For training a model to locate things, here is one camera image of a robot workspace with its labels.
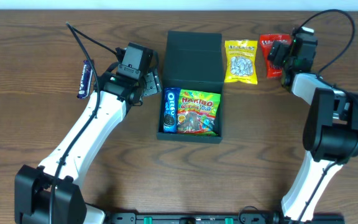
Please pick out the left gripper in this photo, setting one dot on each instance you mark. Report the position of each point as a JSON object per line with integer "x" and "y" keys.
{"x": 151, "y": 83}

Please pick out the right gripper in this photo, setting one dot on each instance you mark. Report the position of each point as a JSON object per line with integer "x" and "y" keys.
{"x": 276, "y": 53}

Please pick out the blue Oreo cookie pack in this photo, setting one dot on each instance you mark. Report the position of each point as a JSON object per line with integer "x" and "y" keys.
{"x": 171, "y": 96}

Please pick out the red Hacks candy bag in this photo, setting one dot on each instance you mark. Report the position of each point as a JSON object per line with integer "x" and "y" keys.
{"x": 266, "y": 43}

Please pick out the Haribo gummy bag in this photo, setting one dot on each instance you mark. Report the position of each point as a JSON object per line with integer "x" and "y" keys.
{"x": 197, "y": 112}

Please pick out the yellow Hacks candy bag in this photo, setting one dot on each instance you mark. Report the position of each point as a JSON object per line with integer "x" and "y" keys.
{"x": 241, "y": 56}

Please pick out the purple Dairy Milk chocolate bar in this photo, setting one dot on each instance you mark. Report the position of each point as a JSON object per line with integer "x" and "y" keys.
{"x": 86, "y": 78}

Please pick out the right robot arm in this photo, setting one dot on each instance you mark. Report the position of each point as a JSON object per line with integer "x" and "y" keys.
{"x": 330, "y": 135}

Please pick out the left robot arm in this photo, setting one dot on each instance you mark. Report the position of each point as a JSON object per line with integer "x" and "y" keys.
{"x": 51, "y": 192}

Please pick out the dark green open box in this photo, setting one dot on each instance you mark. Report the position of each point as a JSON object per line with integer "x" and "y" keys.
{"x": 193, "y": 61}

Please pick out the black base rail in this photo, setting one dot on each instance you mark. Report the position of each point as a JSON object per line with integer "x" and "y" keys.
{"x": 246, "y": 217}

